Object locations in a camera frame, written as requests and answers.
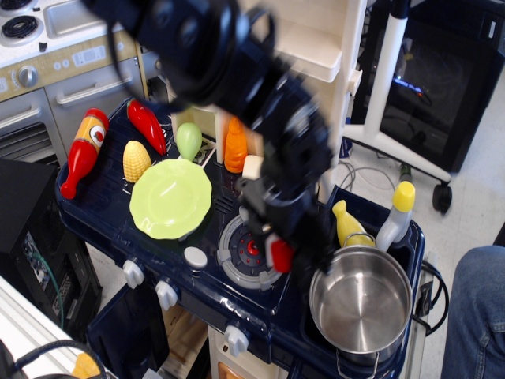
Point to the navy blue toy kitchen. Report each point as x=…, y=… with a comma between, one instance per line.
x=277, y=322

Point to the grey toy stove burner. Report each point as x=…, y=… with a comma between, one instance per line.
x=241, y=260

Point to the cream toy milk bottle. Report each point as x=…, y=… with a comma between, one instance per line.
x=252, y=167

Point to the yellow toy squeeze bottle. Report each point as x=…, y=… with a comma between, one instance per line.
x=349, y=230

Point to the stainless steel pot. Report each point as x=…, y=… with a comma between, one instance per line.
x=362, y=305

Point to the grey bottle with yellow cap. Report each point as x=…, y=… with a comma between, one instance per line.
x=395, y=227

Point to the red toy chili pepper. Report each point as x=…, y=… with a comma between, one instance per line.
x=145, y=121

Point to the red and white toy sushi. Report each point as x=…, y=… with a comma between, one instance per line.
x=279, y=253

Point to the black monitor screen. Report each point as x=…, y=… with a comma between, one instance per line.
x=451, y=57

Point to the blue jeans leg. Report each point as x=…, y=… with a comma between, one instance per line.
x=474, y=345

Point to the orange toy carrot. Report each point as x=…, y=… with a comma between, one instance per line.
x=236, y=148

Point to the yellow toy corn cob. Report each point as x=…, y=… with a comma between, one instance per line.
x=136, y=161

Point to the black computer case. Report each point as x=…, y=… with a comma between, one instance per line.
x=49, y=265

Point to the yellow toy on table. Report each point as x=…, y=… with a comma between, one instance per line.
x=85, y=367

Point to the grey round toy button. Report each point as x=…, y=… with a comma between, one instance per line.
x=195, y=257

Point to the grey right stove knob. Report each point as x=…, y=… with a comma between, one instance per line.
x=236, y=340

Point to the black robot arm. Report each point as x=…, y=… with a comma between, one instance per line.
x=210, y=56

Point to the red toy ketchup bottle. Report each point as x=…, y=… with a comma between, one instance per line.
x=84, y=150

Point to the grey stove knob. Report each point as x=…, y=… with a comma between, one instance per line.
x=236, y=340
x=133, y=274
x=168, y=295

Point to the light green toy plate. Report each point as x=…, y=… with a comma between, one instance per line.
x=171, y=199

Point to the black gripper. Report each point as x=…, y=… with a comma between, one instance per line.
x=296, y=220

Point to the grey left stove knob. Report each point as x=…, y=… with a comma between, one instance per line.
x=133, y=274

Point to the grey middle stove knob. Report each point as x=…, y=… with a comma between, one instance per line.
x=168, y=295

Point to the light green toy pear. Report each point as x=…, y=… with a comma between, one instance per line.
x=188, y=139

